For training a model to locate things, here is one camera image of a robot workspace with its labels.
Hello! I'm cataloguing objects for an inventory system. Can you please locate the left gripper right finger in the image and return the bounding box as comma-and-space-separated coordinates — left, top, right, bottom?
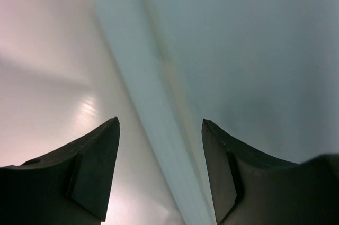
202, 120, 338, 224

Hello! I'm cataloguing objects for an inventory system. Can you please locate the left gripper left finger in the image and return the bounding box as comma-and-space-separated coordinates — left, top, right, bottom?
1, 118, 120, 224

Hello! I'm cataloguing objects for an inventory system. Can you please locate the light blue hardshell suitcase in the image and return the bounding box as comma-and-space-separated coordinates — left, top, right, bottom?
96, 0, 338, 224

